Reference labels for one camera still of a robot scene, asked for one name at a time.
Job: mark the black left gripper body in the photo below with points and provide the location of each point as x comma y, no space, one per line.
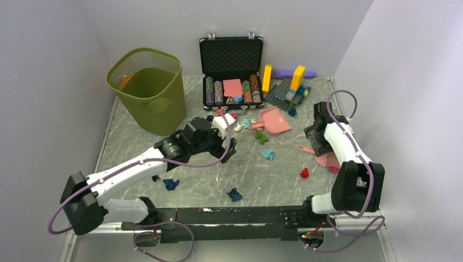
213,143

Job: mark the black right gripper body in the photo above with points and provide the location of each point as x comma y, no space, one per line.
319,143

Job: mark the pink hand brush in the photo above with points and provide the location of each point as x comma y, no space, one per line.
328,160

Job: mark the pink plastic dustpan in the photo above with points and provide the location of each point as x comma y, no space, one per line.
272,121

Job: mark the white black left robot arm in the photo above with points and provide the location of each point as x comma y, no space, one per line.
88,201

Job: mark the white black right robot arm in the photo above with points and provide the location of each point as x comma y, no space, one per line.
359,181

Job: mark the blue scrap near blocks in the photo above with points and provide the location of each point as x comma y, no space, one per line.
292,111

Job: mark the red paper scrap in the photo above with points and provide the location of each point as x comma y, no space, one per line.
304,173

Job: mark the white paper scrap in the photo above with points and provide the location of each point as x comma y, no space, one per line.
238,127

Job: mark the teal paper scrap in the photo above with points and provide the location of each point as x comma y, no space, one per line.
268,154

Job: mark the grey building block baseplate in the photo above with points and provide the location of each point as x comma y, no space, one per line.
278,94

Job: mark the light blue paper scrap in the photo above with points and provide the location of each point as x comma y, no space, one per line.
246,123

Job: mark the green paper scrap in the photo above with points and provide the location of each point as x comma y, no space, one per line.
261,137

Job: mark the dark blue scrap left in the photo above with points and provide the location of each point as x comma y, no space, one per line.
170,184

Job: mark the dark blue scrap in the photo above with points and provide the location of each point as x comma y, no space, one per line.
235,195
170,184

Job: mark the yellow tall block right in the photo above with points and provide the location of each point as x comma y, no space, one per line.
297,78

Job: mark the yellow tall block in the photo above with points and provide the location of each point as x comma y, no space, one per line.
266,78
297,78

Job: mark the pink card stack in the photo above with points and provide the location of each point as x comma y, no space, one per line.
232,88

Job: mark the purple cylinder toy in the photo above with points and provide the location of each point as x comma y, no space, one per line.
281,74

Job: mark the dark blue scrap centre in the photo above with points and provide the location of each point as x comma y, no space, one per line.
235,195

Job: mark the olive green mesh wastebasket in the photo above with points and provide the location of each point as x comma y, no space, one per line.
154,96

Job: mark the yellow tall block left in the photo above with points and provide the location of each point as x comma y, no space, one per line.
266,78

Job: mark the black poker chip case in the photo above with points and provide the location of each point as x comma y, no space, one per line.
229,58

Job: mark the orange scrap in basket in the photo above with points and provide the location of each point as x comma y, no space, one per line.
124,81

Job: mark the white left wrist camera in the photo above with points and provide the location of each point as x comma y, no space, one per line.
222,123

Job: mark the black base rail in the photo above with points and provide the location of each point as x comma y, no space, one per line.
237,223

